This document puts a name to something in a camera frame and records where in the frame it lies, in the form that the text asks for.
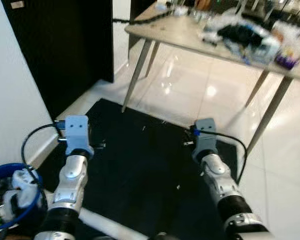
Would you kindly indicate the beige table with metal legs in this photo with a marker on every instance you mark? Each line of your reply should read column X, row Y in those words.
column 180, row 31

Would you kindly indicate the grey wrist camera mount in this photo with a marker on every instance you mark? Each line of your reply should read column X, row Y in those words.
column 206, row 137
column 76, row 131

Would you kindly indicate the purple cup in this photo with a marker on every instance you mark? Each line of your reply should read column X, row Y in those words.
column 287, row 61

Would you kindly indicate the white pipe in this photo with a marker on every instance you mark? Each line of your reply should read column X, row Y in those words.
column 107, row 225

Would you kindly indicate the blue rubbish bin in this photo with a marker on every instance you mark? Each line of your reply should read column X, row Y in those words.
column 27, row 212

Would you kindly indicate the black and white trash pile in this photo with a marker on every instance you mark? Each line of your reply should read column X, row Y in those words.
column 235, row 35

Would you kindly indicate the black right robot foot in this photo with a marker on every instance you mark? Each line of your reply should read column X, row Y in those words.
column 164, row 236

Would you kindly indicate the white crumpled trash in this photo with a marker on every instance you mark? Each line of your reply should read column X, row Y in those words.
column 21, row 192

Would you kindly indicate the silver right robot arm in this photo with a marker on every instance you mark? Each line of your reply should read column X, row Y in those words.
column 222, row 182

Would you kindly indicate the black door panel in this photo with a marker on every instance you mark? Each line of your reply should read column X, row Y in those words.
column 60, row 50

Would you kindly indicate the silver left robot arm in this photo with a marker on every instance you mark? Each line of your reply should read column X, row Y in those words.
column 70, row 185

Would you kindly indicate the white plastic bag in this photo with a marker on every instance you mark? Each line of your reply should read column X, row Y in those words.
column 289, row 32

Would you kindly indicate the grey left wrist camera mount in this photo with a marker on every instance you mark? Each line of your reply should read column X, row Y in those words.
column 76, row 131

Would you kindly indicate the black floor mat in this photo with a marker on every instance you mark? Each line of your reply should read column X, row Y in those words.
column 140, row 165

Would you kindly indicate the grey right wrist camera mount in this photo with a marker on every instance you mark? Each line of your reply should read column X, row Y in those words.
column 206, row 137

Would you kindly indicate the white blue packet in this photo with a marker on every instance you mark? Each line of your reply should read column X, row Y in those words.
column 265, row 51

